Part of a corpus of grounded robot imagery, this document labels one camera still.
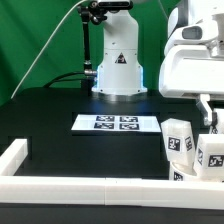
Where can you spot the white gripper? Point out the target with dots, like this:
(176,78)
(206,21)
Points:
(194,67)

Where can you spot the white round stool seat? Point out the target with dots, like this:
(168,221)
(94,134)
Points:
(178,172)

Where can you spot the white marker sheet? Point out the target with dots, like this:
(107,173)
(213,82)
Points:
(116,123)

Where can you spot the white front fence wall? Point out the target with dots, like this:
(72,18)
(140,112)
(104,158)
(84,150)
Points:
(106,191)

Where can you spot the white fence wall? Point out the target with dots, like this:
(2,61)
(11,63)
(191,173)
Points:
(13,157)
(106,191)

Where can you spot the black camera on mount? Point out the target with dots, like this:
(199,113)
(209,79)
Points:
(113,4)

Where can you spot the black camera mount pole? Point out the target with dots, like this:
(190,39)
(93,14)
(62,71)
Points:
(90,13)

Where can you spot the white left fence wall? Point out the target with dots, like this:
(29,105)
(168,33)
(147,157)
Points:
(13,157)

